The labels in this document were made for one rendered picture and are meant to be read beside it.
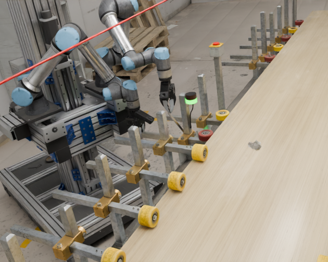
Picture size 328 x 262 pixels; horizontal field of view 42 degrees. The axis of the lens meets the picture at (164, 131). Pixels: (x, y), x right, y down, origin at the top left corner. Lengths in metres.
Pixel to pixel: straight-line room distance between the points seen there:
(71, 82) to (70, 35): 0.59
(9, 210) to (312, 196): 2.63
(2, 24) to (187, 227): 3.49
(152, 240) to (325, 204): 0.68
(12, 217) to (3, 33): 1.99
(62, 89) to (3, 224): 1.35
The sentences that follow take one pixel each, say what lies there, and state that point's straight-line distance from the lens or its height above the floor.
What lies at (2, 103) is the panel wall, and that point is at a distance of 5.01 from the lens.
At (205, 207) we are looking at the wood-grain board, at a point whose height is 0.90.
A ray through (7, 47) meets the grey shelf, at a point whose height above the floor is 0.99.
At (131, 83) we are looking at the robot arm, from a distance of 2.37.
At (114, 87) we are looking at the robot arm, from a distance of 2.41.
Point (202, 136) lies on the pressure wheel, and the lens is 2.27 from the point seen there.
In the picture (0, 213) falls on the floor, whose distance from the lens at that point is 3.80.
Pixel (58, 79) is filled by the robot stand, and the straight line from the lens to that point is 2.75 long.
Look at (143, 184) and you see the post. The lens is 2.02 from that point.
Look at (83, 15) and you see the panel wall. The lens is 6.33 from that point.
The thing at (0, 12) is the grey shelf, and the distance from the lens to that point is 4.69.
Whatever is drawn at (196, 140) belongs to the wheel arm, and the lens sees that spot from 2.33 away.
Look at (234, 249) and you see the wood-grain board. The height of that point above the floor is 0.90.
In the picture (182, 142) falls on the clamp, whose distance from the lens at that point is 2.33.
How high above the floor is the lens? 1.99
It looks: 27 degrees down
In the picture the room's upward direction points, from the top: 9 degrees counter-clockwise
